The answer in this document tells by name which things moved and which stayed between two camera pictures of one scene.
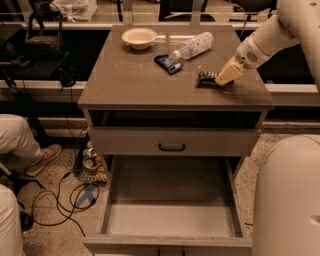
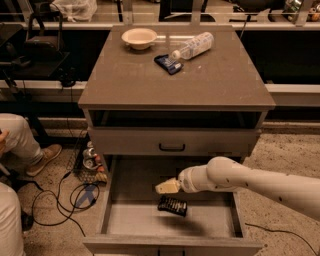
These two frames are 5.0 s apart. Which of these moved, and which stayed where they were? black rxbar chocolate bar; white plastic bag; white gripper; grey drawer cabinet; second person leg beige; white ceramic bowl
Moved: black rxbar chocolate bar; white gripper
Stayed: white plastic bag; grey drawer cabinet; second person leg beige; white ceramic bowl
